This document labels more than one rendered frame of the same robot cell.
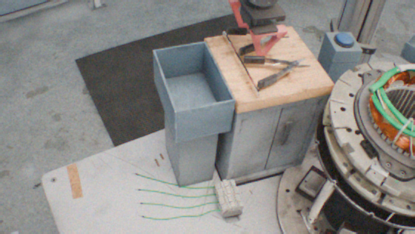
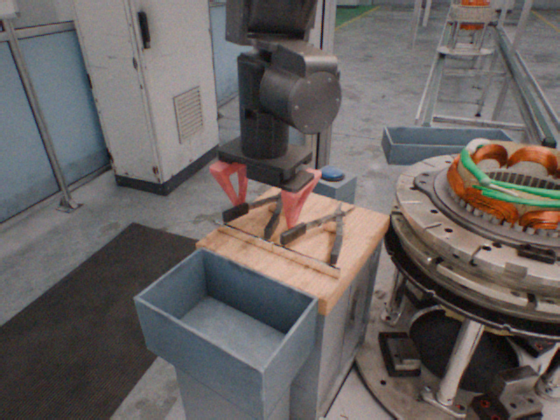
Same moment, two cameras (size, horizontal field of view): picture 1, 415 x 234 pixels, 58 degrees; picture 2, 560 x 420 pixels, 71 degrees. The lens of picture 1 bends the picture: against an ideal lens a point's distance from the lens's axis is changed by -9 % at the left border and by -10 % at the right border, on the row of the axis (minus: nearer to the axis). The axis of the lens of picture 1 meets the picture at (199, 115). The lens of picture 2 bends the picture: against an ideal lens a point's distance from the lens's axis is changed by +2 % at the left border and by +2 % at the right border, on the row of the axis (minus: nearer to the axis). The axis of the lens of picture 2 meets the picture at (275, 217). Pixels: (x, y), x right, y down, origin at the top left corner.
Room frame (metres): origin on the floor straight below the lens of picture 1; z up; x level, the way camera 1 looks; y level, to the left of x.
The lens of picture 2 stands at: (0.28, 0.16, 1.36)
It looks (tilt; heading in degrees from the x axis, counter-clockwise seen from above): 33 degrees down; 323
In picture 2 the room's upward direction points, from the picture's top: straight up
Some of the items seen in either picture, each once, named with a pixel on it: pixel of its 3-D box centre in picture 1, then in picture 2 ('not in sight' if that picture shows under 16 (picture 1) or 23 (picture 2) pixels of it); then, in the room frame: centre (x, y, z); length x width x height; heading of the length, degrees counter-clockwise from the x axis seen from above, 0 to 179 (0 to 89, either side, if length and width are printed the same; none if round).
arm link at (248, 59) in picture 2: not in sight; (267, 82); (0.62, -0.09, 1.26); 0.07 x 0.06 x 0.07; 174
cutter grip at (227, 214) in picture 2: (236, 31); (235, 212); (0.66, -0.06, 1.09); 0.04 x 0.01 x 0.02; 95
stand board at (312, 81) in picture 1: (267, 64); (297, 235); (0.60, -0.13, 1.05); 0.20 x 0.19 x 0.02; 110
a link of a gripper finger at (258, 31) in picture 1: (261, 32); (283, 193); (0.61, -0.10, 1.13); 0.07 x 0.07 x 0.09; 21
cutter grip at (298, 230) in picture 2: (254, 59); (293, 234); (0.57, -0.09, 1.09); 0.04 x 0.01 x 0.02; 95
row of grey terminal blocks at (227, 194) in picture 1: (228, 198); not in sight; (0.45, -0.07, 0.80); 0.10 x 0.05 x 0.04; 15
